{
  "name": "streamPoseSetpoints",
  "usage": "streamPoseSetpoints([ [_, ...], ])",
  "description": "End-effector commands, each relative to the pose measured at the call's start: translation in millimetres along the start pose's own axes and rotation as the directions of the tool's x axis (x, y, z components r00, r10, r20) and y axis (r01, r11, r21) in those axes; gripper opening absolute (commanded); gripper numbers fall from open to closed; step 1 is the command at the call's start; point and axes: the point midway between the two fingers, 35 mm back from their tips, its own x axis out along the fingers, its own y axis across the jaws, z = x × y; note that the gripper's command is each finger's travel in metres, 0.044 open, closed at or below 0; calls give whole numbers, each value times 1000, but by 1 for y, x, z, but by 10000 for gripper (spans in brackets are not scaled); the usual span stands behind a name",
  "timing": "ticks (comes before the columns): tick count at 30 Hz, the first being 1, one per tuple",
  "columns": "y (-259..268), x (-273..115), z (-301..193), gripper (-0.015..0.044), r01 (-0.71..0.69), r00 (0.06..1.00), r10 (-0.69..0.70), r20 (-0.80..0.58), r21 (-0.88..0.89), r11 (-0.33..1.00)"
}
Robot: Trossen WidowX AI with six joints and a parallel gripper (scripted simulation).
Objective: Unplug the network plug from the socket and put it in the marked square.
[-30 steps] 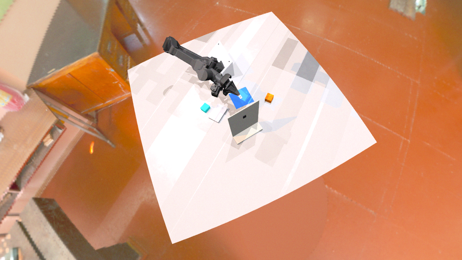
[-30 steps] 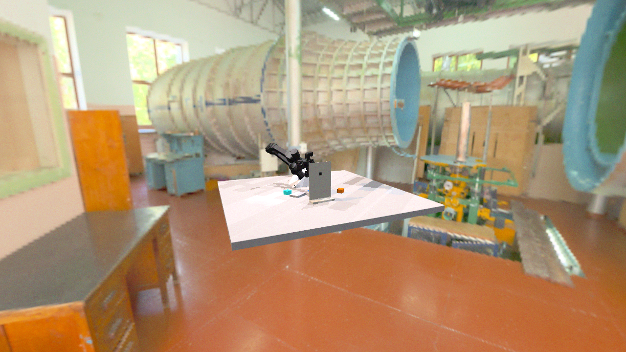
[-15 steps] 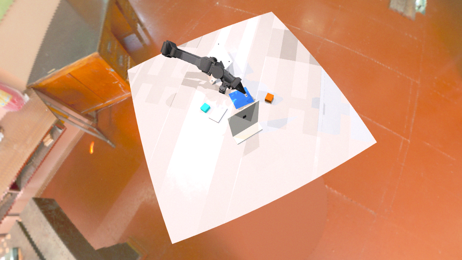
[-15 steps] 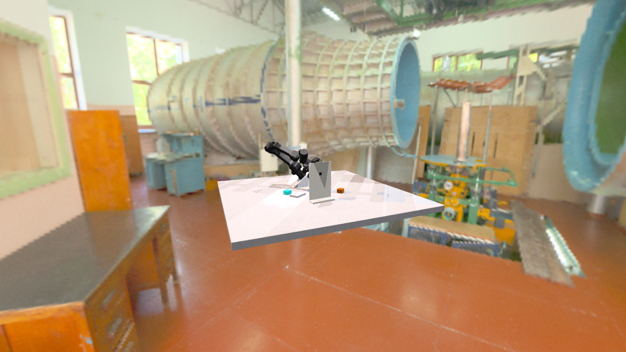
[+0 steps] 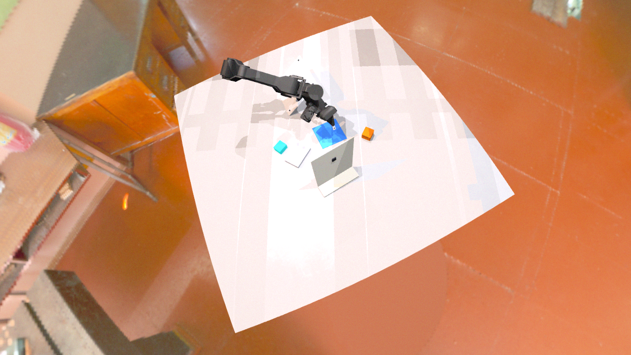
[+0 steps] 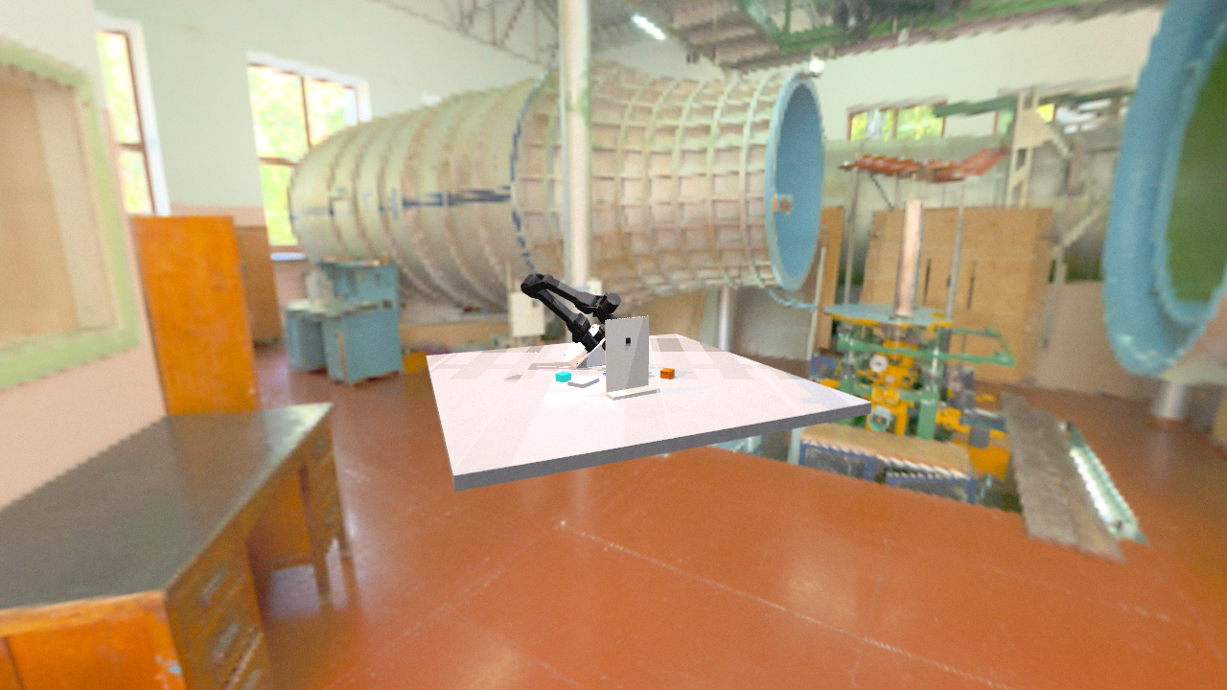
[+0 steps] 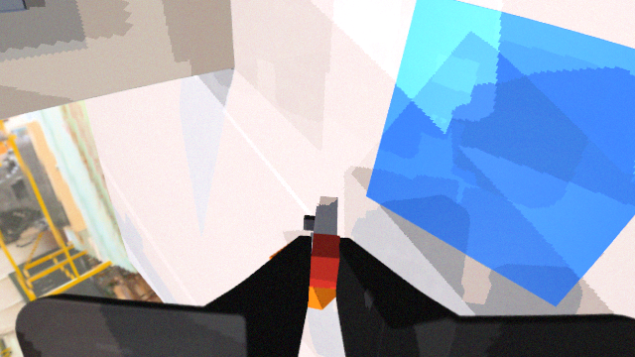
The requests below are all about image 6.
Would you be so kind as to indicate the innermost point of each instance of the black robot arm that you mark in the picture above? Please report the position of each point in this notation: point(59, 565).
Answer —
point(535, 286)

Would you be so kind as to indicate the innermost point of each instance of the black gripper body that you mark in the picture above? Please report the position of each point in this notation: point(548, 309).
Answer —
point(607, 318)

